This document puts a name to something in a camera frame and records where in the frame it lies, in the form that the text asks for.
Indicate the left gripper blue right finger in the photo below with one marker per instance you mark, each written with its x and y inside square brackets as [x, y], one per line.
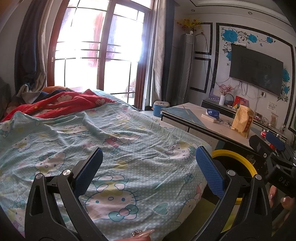
[213, 177]

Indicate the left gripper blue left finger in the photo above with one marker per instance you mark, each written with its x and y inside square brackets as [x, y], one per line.
[84, 172]

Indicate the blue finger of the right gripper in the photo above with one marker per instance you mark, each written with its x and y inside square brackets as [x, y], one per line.
[275, 141]

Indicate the right hand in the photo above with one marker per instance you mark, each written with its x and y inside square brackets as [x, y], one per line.
[287, 203]

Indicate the left hand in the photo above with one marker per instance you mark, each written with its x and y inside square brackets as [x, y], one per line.
[142, 236]

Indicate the black tv cabinet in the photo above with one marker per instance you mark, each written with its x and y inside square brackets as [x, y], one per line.
[256, 127]

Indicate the brown paper bag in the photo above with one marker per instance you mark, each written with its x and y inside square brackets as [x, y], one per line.
[243, 121]

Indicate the white coffee table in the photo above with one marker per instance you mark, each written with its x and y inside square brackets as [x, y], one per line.
[218, 134]

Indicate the red gift box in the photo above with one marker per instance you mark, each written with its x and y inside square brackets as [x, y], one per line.
[238, 101]

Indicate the white box on table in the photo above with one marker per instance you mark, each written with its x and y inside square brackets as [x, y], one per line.
[209, 118]

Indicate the blue tissue pack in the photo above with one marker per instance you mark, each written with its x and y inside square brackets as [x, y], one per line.
[213, 113]

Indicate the light green cartoon bedsheet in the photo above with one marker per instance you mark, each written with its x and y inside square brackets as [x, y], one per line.
[149, 178]

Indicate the white vase red flowers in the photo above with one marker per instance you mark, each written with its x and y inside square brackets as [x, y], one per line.
[224, 89]

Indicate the red floral blanket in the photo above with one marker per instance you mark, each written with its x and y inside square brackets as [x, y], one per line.
[61, 104]

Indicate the blue white stool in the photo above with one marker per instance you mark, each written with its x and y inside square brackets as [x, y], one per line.
[158, 106]

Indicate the blue padded mattress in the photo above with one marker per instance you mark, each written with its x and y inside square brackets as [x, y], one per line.
[104, 94]

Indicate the grey crumpled clothing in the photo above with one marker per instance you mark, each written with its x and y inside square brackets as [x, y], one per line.
[28, 96]

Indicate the grey standing air conditioner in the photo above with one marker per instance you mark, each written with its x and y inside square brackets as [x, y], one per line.
[181, 81]

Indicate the dark grey left curtain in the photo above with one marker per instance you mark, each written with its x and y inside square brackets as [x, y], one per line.
[31, 55]

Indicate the wooden framed glass door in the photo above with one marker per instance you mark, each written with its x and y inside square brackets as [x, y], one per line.
[101, 45]

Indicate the yellow artificial flowers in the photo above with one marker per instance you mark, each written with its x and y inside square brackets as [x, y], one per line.
[188, 24]

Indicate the grey right curtain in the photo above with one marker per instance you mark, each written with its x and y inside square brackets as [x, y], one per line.
[159, 52]

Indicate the black wall television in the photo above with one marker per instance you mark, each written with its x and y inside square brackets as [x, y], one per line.
[256, 68]

